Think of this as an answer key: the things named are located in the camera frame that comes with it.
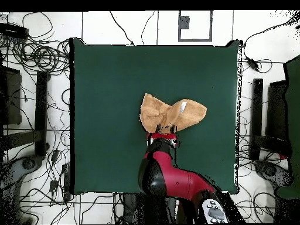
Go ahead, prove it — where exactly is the black upright stand bar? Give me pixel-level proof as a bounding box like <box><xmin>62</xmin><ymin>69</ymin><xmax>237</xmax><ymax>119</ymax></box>
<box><xmin>248</xmin><ymin>78</ymin><xmax>264</xmax><ymax>161</ymax></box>
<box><xmin>34</xmin><ymin>70</ymin><xmax>50</xmax><ymax>157</ymax></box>

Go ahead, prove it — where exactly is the dark green tablecloth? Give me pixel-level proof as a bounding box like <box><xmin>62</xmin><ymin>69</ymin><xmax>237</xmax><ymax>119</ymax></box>
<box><xmin>69</xmin><ymin>37</ymin><xmax>242</xmax><ymax>195</ymax></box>

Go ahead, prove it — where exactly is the black cable tangle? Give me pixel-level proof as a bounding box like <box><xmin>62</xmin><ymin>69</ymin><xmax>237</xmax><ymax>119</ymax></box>
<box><xmin>0</xmin><ymin>11</ymin><xmax>70</xmax><ymax>76</ymax></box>

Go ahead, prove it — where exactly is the grey square floor frame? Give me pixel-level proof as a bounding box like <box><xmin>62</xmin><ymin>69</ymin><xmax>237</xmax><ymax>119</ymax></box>
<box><xmin>178</xmin><ymin>10</ymin><xmax>213</xmax><ymax>42</ymax></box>

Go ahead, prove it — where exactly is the grey wheeled base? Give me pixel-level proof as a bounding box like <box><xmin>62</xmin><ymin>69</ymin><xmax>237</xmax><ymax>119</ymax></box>
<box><xmin>0</xmin><ymin>155</ymin><xmax>44</xmax><ymax>190</ymax></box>
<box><xmin>253</xmin><ymin>159</ymin><xmax>294</xmax><ymax>189</ymax></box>

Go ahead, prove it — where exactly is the green covered table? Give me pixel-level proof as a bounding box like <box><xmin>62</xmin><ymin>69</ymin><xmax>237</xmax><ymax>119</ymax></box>
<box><xmin>275</xmin><ymin>54</ymin><xmax>300</xmax><ymax>200</ymax></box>

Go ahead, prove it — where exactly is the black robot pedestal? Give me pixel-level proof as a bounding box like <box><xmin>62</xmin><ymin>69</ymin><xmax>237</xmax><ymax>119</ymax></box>
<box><xmin>121</xmin><ymin>193</ymin><xmax>179</xmax><ymax>224</ymax></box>

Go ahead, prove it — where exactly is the black power strip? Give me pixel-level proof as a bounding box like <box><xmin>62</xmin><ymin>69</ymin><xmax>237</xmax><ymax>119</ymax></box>
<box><xmin>0</xmin><ymin>22</ymin><xmax>29</xmax><ymax>40</ymax></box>

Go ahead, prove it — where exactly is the dark brown box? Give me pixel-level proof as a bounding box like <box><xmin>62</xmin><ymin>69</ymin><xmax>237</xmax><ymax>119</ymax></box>
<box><xmin>266</xmin><ymin>80</ymin><xmax>288</xmax><ymax>139</ymax></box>

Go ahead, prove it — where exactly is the black power adapter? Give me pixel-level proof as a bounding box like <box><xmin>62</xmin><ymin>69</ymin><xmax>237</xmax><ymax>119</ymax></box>
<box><xmin>246</xmin><ymin>56</ymin><xmax>260</xmax><ymax>71</ymax></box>

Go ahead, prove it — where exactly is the black box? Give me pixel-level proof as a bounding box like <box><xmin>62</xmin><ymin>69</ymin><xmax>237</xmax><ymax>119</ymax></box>
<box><xmin>0</xmin><ymin>64</ymin><xmax>22</xmax><ymax>125</ymax></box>

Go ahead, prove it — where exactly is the tan terry towel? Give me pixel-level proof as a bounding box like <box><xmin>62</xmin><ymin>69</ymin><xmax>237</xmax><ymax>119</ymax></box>
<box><xmin>139</xmin><ymin>93</ymin><xmax>208</xmax><ymax>134</ymax></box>

